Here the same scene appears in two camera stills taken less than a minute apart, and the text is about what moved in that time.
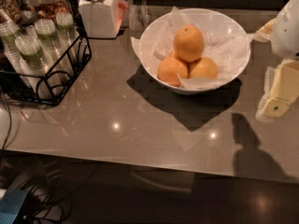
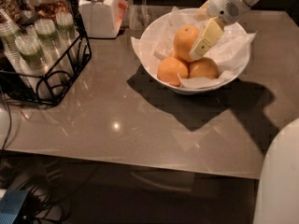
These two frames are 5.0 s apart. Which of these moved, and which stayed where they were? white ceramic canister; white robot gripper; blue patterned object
Moved: white robot gripper
Stayed: blue patterned object; white ceramic canister
